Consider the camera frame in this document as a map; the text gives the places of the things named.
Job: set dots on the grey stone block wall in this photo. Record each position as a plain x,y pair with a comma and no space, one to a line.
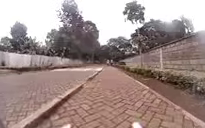
186,55

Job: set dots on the bare earth strip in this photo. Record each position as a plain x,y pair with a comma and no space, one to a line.
180,98

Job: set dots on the red brick path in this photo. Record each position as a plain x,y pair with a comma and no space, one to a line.
116,96

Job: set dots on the row of trees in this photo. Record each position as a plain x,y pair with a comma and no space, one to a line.
76,36

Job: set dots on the grey stone kerb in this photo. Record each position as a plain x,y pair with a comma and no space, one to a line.
56,103

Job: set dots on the robot's own part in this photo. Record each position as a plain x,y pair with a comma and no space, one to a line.
136,125
66,126

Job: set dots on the brick paved road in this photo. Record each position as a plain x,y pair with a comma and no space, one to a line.
33,86

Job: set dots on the white boundary wall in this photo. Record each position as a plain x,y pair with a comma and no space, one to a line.
26,60

